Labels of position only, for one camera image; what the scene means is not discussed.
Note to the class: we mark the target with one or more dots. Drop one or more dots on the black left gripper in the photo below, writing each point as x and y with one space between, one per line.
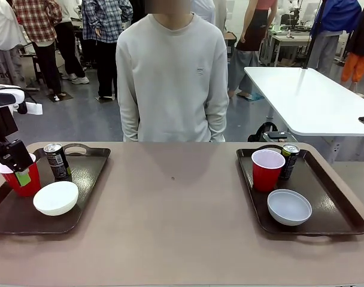
4 125

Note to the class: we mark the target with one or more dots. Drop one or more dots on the red plastic cup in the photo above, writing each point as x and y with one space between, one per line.
264 179
35 179

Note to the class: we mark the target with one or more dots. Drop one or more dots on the white bowl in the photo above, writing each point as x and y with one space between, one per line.
54 200

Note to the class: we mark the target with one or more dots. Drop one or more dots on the black drink can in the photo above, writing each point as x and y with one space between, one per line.
291 167
59 167

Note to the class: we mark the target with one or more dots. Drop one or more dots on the grey bowl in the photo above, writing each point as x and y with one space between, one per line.
289 206

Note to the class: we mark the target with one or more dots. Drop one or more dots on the person's left forearm cream sleeve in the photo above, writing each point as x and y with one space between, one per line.
216 122

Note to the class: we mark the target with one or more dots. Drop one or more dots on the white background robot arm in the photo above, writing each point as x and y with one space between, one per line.
292 13

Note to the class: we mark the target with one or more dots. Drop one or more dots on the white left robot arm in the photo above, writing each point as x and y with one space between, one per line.
8 91

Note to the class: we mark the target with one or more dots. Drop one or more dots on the person's right forearm cream sleeve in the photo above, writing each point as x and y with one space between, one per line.
129 122

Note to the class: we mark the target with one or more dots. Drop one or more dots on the white paper tag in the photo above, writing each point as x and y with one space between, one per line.
34 109

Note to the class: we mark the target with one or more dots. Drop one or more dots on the brown plastic serving tray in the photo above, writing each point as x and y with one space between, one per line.
80 179
328 197

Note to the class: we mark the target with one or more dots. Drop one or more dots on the black floor mat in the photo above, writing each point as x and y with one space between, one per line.
63 97

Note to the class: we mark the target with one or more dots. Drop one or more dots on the person in white shirt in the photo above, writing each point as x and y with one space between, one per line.
2 30

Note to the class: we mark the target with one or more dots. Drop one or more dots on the person in black trousers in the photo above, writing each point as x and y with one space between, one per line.
68 45

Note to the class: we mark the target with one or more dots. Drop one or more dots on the person in red plaid shirt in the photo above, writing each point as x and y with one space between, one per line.
35 18

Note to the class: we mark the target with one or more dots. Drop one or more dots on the person in blue plaid shirt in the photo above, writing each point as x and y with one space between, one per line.
101 21

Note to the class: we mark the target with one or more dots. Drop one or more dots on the person in cream sweatshirt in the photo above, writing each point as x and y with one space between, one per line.
170 74

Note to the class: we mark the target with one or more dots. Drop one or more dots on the person in pale long shirt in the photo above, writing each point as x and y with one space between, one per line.
206 12

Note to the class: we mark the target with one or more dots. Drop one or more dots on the black bag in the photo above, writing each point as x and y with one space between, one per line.
268 133

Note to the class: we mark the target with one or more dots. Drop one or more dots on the person in dark apron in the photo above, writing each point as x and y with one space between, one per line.
254 33

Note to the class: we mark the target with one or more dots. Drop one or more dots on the grey workbench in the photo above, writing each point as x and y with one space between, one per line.
286 40

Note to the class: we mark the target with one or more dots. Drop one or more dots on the white side table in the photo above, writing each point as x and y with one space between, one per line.
313 101

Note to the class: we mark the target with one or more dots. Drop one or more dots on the black pole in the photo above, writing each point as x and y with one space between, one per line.
308 45

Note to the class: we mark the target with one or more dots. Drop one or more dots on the person in blue jacket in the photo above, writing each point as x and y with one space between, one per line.
331 18

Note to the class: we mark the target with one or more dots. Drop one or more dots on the person in orange trousers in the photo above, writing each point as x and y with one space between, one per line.
354 65

